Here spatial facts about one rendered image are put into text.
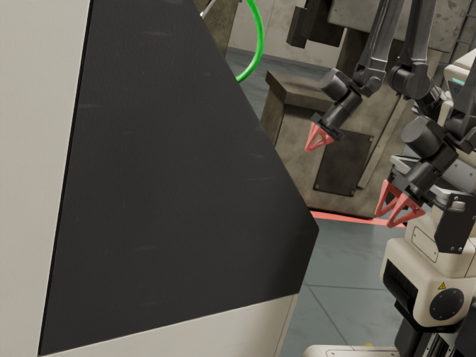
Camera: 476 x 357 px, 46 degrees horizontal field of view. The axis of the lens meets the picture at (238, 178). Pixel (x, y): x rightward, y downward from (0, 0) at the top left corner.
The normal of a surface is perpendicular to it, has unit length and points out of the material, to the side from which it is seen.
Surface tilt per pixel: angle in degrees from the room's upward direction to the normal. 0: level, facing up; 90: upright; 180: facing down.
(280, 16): 90
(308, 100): 90
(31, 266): 90
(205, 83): 90
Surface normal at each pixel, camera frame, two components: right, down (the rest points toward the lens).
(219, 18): 0.17, 0.41
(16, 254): 0.60, 0.41
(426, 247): -0.96, 0.00
